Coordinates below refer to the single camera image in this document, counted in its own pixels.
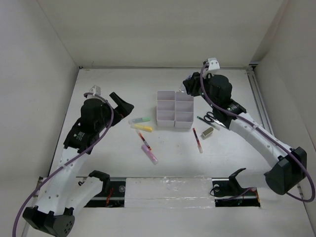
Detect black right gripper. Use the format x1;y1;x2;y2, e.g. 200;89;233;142
183;71;218;109

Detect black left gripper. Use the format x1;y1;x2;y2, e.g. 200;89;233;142
96;93;133;132

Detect blue-capped glue bottle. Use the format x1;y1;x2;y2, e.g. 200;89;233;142
179;75;192;93

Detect red gel pen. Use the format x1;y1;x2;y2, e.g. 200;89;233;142
193;128;203;154

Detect orange-red gel pen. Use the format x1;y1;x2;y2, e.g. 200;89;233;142
136;129;152;151

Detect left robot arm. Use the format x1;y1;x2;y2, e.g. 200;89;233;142
23;92;134;237

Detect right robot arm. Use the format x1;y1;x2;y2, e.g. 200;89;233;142
181;72;312;196

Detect green highlighter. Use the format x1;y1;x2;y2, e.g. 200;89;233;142
128;117;151;124

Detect yellow highlighter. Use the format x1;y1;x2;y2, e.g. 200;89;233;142
131;123;153;132

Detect white six-compartment organizer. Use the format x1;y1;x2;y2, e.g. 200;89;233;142
156;90;194;129

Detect green gel pen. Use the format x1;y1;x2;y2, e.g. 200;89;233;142
197;116;220;131

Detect pink highlighter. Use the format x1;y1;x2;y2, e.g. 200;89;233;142
141;145;158;165

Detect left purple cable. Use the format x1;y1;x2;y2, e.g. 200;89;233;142
11;92;115;237

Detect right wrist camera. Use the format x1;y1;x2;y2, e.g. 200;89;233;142
204;58;220;73

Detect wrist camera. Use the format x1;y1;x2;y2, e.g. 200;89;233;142
89;85;101;95
204;58;220;73

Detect black-handled scissors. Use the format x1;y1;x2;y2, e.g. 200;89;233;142
203;112;226;128

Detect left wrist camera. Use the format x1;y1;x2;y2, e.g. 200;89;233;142
89;85;101;95

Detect aluminium rail right side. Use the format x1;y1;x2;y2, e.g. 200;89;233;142
246;64;275;135

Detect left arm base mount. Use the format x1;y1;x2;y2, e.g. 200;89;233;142
77;170;126;208

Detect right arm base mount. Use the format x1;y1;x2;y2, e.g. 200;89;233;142
209;168;261;207

